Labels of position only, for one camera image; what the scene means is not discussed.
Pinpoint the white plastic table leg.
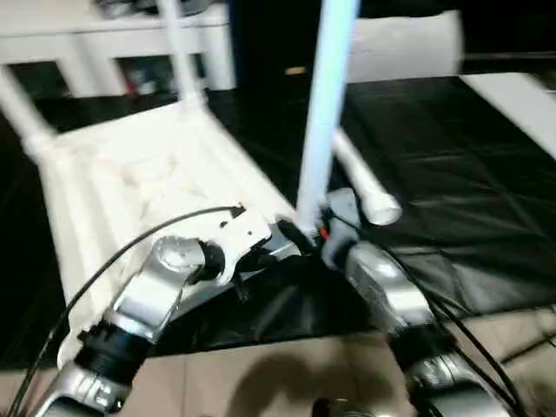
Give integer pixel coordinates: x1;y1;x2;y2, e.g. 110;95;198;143
296;0;362;238
332;129;403;227
158;0;209;109
0;64;57;156

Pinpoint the white plastic table top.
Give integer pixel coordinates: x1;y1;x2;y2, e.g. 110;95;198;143
23;97;314;368

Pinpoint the black table mat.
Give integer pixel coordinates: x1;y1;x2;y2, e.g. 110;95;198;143
0;76;556;361

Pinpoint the black cabinet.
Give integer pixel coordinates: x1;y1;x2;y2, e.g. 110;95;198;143
234;0;322;88

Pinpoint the white plastic seat panel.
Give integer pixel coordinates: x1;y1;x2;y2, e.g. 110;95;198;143
347;10;465;83

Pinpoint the white flat board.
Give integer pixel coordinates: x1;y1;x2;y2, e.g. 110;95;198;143
460;72;556;160

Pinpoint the white cabinet with glass doors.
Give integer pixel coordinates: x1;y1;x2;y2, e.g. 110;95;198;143
0;0;238;99

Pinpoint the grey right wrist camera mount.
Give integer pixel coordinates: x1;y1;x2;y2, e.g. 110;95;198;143
321;189;361;268

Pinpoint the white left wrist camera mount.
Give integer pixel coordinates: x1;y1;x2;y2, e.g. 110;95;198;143
215;208;274;288

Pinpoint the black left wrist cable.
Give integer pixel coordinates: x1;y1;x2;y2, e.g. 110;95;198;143
8;204;244;417

